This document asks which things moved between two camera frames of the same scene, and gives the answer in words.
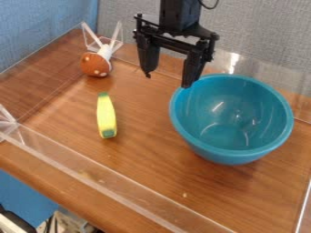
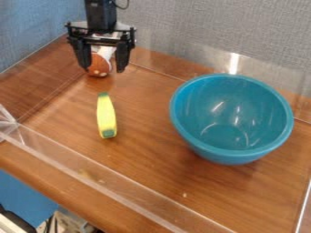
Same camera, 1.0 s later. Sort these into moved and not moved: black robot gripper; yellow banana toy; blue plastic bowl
Moved: black robot gripper
Not moved: blue plastic bowl; yellow banana toy
